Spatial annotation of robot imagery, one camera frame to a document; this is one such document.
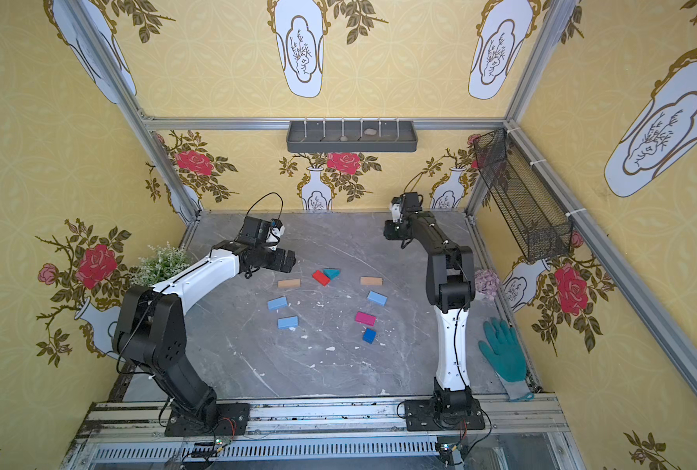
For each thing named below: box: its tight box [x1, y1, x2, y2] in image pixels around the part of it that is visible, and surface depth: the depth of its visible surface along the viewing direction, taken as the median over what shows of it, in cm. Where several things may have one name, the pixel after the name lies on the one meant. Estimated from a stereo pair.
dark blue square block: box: [362, 327, 377, 345], surface depth 90 cm
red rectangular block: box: [311, 270, 331, 286], surface depth 102 cm
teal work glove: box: [477, 317, 535, 403], surface depth 84 cm
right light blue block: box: [367, 290, 388, 307], surface depth 97 cm
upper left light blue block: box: [267, 295, 289, 311], surface depth 96 cm
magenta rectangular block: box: [355, 311, 376, 328], surface depth 94 cm
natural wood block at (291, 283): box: [277, 279, 302, 289], surface depth 102 cm
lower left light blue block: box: [277, 315, 299, 330], surface depth 92 cm
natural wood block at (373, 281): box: [360, 276, 383, 286], surface depth 102 cm
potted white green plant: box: [131, 240, 193, 287], surface depth 83 cm
